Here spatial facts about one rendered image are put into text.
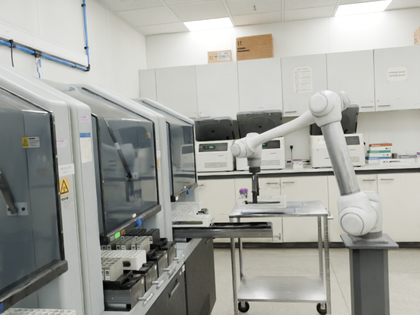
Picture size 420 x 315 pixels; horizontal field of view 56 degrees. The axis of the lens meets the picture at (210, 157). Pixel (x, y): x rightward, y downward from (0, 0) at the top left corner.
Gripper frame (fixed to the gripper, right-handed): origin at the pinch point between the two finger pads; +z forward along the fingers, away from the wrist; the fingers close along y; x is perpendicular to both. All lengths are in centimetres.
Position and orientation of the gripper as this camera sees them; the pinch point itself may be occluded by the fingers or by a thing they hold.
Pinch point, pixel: (255, 198)
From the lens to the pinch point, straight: 254.3
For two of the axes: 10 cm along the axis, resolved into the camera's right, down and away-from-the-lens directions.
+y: 2.4, -0.6, 9.7
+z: 0.5, 10.0, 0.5
